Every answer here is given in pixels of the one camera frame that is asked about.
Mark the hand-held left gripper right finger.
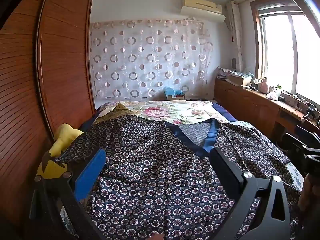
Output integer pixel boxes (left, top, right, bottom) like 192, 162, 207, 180
210, 147, 292, 240

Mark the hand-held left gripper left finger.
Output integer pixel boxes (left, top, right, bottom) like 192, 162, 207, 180
30, 148, 108, 240

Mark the dark circle-patterned satin garment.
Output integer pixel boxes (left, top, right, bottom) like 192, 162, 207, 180
41, 117, 304, 240

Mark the person's right hand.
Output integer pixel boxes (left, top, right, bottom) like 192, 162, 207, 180
299, 174, 320, 220

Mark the yellow plush toy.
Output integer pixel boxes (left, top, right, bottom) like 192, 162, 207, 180
94, 102, 140, 124
36, 123, 84, 179

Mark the dark blue blanket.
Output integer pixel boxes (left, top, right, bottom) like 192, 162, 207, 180
211, 101, 238, 122

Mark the wooden side cabinet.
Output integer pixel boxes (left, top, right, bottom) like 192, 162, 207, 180
214, 76, 320, 145

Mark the floral quilt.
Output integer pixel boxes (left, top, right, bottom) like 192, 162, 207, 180
96, 100, 238, 125

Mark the pink container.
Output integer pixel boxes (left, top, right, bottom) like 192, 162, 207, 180
257, 77, 269, 94

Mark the brown cardboard box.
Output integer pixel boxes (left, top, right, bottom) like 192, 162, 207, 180
229, 75, 247, 86

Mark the stack of folded cloths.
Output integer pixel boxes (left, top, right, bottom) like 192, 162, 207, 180
217, 66, 236, 81

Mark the wooden wardrobe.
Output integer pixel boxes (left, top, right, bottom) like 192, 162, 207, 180
0, 0, 97, 240

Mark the pale window curtain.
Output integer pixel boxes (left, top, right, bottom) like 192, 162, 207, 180
226, 0, 244, 73

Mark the sheer circle-patterned wall curtain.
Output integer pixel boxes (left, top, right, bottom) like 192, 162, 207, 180
89, 19, 213, 100

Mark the cream wall air conditioner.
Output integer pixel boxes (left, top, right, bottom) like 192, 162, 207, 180
180, 0, 226, 22

